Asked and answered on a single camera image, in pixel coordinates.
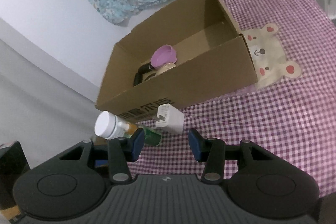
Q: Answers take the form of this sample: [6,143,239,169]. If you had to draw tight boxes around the white lidded jar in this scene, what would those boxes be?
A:
[94,111,130,140]

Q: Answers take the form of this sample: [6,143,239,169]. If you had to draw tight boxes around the purple plastic cup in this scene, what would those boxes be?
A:
[150,45,177,69]

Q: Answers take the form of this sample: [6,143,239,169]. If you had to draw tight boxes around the gold round tin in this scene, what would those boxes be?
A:
[155,63,176,76]

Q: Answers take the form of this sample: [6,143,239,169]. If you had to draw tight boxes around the black angled tube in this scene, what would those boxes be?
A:
[133,63,155,86]

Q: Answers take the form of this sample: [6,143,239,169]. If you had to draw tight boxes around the white power adapter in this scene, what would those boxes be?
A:
[154,103,185,135]

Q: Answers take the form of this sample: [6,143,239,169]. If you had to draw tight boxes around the brown cardboard box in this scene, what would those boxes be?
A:
[96,0,257,122]

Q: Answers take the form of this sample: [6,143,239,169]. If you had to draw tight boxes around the small green bottle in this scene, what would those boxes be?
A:
[138,126,162,147]

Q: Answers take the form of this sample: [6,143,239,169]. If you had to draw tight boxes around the amber dropper bottle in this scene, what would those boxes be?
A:
[123,122,138,138]

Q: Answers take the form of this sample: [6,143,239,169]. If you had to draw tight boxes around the purple checkered tablecloth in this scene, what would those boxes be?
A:
[127,0,336,203]

